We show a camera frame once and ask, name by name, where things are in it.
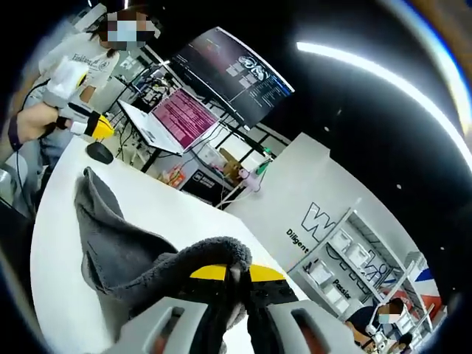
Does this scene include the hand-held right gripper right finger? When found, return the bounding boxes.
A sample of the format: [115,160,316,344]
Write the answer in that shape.
[246,264,364,354]

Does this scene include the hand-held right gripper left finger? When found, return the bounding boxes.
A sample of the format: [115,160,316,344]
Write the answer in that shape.
[110,263,229,354]

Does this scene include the grey towel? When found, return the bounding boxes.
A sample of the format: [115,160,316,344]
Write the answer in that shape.
[73,166,254,354]

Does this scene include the person's left hand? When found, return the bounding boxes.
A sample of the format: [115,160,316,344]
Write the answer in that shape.
[16,103,74,143]

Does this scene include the black round speaker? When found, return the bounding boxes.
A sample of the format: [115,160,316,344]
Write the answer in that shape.
[86,142,114,165]

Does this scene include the person in white shirt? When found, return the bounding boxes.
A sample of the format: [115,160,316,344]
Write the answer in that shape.
[21,5,122,178]

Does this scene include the white laptop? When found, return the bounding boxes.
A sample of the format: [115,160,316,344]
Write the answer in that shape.
[117,87,221,156]

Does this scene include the white shelf storage bins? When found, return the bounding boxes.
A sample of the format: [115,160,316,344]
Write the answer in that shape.
[305,228,373,314]

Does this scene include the white table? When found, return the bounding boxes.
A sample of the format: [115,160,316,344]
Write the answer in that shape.
[29,138,310,354]

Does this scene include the grey metal shelf rack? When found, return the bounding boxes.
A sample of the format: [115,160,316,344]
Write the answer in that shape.
[287,208,443,333]

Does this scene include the black monitor screen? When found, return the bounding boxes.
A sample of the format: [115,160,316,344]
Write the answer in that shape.
[170,26,296,130]

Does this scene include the purple clip fan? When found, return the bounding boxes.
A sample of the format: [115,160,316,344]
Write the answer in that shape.
[237,167,263,195]

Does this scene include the ceiling light strip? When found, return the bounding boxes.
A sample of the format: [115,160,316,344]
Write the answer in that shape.
[296,41,472,163]

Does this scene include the dark hand strap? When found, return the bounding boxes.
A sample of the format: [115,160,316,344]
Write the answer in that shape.
[9,114,24,151]

